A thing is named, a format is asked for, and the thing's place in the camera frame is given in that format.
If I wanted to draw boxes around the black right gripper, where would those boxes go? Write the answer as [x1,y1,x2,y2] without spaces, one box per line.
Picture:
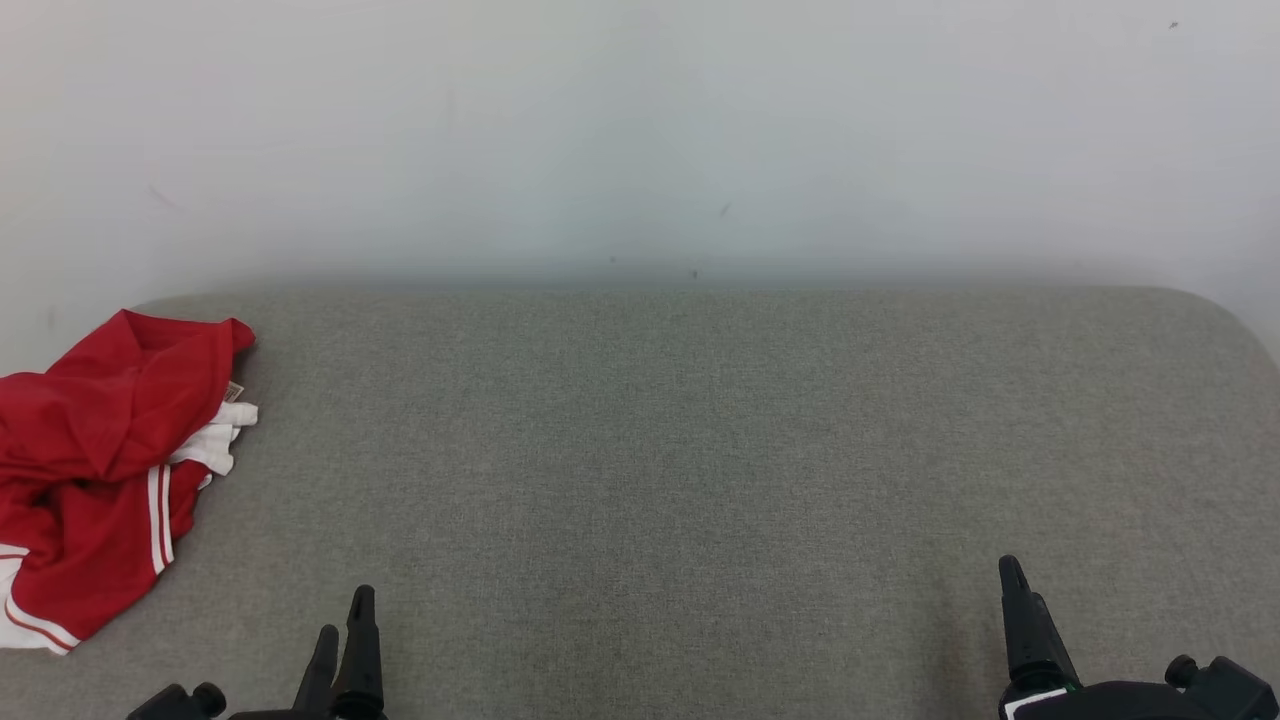
[998,555,1177,720]

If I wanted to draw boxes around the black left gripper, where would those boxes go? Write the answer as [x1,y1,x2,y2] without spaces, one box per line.
[225,586,391,720]

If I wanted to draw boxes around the red shorts with white band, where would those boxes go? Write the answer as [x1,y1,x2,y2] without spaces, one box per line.
[0,310,259,491]

